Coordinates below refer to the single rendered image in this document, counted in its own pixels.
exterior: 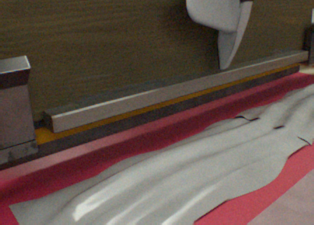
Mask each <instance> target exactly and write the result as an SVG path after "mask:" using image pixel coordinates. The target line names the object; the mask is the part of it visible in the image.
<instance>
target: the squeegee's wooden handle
mask: <svg viewBox="0 0 314 225"><path fill-rule="evenodd" d="M313 4H314V1H313V0H254V1H253V2H252V9H251V11H250V18H249V20H248V23H247V26H246V29H245V32H244V34H243V37H242V40H241V41H240V44H239V47H238V49H237V51H236V53H235V56H234V57H233V59H232V60H231V63H230V65H232V64H238V63H241V62H246V61H251V60H256V59H259V58H263V57H268V56H273V55H279V54H281V53H286V52H290V51H295V50H305V45H306V32H307V29H308V28H309V27H310V26H311V23H312V16H313ZM218 34H219V30H216V29H214V28H210V27H208V26H204V25H202V24H198V23H196V22H194V21H193V20H192V19H191V18H190V16H189V14H188V10H187V7H186V0H0V60H2V59H6V58H11V57H18V56H27V59H28V62H29V64H30V66H31V71H30V74H29V80H28V82H27V85H28V91H29V100H30V103H31V110H32V118H33V122H34V129H35V130H36V129H39V128H42V127H46V122H45V118H44V112H43V111H45V110H47V109H53V108H56V107H61V106H63V105H68V104H71V103H75V102H80V101H84V100H87V99H92V98H95V97H100V96H103V95H109V94H112V93H117V92H120V91H122V90H128V89H131V88H137V87H140V86H146V85H149V84H153V83H157V82H161V81H165V80H170V79H174V78H179V77H181V76H188V75H190V74H196V73H198V72H203V71H207V70H212V69H217V68H219V64H218V57H217V38H218Z"/></svg>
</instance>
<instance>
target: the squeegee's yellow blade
mask: <svg viewBox="0 0 314 225"><path fill-rule="evenodd" d="M298 65H300V63H295V64H291V65H289V66H285V67H281V68H279V69H274V70H271V71H267V72H265V73H261V74H258V75H254V76H250V77H248V78H244V79H241V80H237V81H233V82H230V83H226V84H224V85H220V86H217V87H213V88H208V89H207V90H202V91H200V92H198V93H193V94H190V95H186V96H183V97H178V98H177V99H173V100H170V101H165V102H163V103H159V104H155V105H151V106H150V107H145V108H142V109H138V110H136V111H130V112H128V113H126V114H121V115H120V116H115V117H111V118H108V119H104V120H102V121H97V122H94V123H90V124H88V125H83V126H81V127H77V128H73V129H71V130H66V131H64V132H60V133H52V132H51V131H50V130H49V129H47V127H42V128H39V129H36V130H35V134H36V143H37V145H40V144H42V143H43V144H44V143H46V142H49V141H51V140H55V139H59V138H61V137H66V136H69V135H72V134H76V133H78V132H83V131H84V130H89V129H92V128H95V127H99V126H101V125H105V124H108V123H112V122H114V121H119V120H122V119H124V118H129V117H131V116H136V115H138V114H143V113H144V112H147V111H151V110H153V109H158V108H160V107H165V106H168V105H171V104H174V103H178V102H181V101H184V100H187V99H191V98H193V97H198V96H200V95H204V94H207V93H211V92H213V91H215V90H220V89H224V88H226V87H230V86H232V85H236V84H238V83H242V82H246V81H249V80H252V79H257V78H259V77H262V76H265V75H269V74H272V73H275V72H278V71H282V70H284V69H289V68H292V67H296V66H298Z"/></svg>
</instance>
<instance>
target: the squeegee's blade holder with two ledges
mask: <svg viewBox="0 0 314 225"><path fill-rule="evenodd" d="M307 59H308V51H307V50H295V51H290V52H286V53H281V54H279V55H273V56H268V57H263V58H259V59H256V60H251V61H246V62H241V63H238V64H232V65H230V66H228V67H227V68H226V69H219V68H217V69H212V70H207V71H203V72H198V73H196V74H190V75H188V76H181V77H179V78H174V79H170V80H165V81H161V82H157V83H153V84H149V85H146V86H140V87H137V88H131V89H128V90H122V91H120V92H117V93H112V94H109V95H103V96H100V97H95V98H92V99H87V100H84V101H80V102H75V103H71V104H68V105H63V106H61V107H56V108H53V109H47V110H45V111H43V112H44V118H45V122H46V127H47V129H49V130H50V131H51V132H52V133H60V132H64V131H66V130H71V129H73V128H77V127H81V126H83V125H88V124H90V123H94V122H97V121H102V120H104V119H108V118H111V117H115V116H120V115H121V114H126V113H128V112H130V111H136V110H138V109H142V108H145V107H150V106H151V105H155V104H159V103H163V102H165V101H170V100H173V99H177V98H178V97H183V96H186V95H190V94H193V93H198V92H200V91H202V90H207V89H208V88H213V87H217V86H220V85H224V84H226V83H230V82H233V81H237V80H241V79H244V78H248V77H250V76H254V75H258V74H261V73H265V72H267V71H271V70H274V69H279V68H281V67H285V66H289V65H291V64H295V63H298V62H303V61H305V60H307Z"/></svg>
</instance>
